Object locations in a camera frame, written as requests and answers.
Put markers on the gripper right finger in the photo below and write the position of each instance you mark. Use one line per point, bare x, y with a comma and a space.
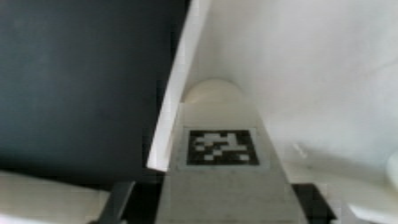
317, 209

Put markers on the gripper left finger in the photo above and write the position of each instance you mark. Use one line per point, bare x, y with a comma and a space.
132, 204

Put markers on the white table leg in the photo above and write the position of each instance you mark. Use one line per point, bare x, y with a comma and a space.
227, 187

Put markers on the white square table top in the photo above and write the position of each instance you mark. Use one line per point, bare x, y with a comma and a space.
307, 52

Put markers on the white front fence bar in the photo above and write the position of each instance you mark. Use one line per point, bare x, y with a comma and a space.
47, 202

